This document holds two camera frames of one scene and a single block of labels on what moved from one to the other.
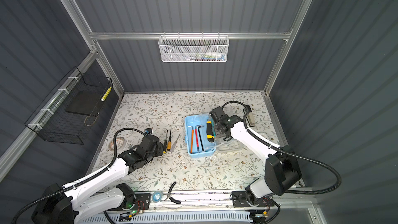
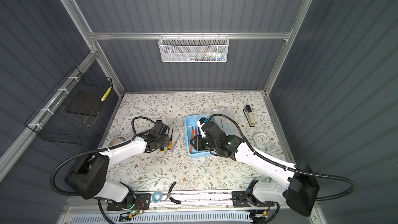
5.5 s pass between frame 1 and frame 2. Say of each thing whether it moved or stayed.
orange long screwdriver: stayed
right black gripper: moved
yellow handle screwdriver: stayed
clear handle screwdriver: stayed
